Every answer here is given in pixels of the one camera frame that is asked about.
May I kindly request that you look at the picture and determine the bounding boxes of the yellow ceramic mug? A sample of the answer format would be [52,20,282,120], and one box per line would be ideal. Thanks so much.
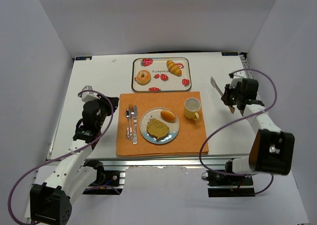
[184,98,201,121]

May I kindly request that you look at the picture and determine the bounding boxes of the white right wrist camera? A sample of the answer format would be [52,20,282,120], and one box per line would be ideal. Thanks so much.
[229,71,247,89]

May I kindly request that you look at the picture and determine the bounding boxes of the brown bread slice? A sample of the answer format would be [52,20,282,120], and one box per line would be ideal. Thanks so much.
[146,118,170,141]

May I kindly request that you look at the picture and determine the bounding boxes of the silver spoon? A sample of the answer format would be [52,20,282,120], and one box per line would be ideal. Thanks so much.
[125,109,131,139]

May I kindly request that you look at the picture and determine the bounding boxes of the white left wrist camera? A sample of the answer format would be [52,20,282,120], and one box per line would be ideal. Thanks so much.
[78,85,100,103]

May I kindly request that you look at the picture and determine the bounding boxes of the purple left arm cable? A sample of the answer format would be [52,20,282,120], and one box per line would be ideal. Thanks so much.
[7,90,121,225]

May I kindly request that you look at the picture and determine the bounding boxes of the round golden bun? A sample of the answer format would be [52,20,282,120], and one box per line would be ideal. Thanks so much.
[160,110,176,123]

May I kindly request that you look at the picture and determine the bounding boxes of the metal serving tongs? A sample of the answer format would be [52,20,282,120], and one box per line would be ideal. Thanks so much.
[211,77,235,114]

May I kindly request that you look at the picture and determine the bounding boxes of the silver table knife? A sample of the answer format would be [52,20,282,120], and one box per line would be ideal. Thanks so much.
[132,105,138,145]

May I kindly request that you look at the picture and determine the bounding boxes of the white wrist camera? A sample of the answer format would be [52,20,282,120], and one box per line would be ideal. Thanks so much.
[78,85,100,103]
[229,71,247,89]

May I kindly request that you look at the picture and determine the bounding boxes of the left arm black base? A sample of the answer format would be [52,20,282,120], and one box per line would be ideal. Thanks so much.
[83,160,125,195]

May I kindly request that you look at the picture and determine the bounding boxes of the blue label left corner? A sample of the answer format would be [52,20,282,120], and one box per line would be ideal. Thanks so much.
[75,56,92,61]

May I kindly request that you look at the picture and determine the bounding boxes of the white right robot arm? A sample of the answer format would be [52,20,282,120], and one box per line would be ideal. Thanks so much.
[221,77,295,175]

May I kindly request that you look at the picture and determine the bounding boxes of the white blue ceramic plate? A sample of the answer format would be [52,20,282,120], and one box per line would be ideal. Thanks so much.
[139,107,180,145]

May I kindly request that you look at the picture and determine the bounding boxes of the blue label right corner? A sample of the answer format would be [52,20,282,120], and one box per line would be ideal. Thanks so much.
[221,52,239,56]

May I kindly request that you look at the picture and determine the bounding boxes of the striped long bread roll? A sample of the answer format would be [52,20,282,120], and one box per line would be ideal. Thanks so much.
[166,60,182,76]

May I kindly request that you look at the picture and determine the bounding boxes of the orange cloth placemat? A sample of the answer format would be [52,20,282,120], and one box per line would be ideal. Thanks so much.
[116,91,207,157]

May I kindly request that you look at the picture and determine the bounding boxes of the blue label corner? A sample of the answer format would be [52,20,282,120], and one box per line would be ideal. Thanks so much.
[221,52,239,56]
[75,56,92,61]

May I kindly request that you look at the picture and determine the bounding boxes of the silver fork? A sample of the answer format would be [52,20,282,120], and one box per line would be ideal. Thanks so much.
[128,104,134,141]

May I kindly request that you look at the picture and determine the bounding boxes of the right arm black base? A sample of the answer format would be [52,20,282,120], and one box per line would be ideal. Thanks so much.
[201,170,255,198]

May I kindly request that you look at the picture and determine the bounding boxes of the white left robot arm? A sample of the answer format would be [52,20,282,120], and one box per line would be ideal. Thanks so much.
[30,91,119,225]

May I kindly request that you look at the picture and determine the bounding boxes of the sugared bagel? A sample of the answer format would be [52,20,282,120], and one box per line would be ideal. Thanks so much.
[136,70,151,85]

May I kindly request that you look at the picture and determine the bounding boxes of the strawberry print white tray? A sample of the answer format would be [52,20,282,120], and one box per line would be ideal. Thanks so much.
[131,57,192,92]

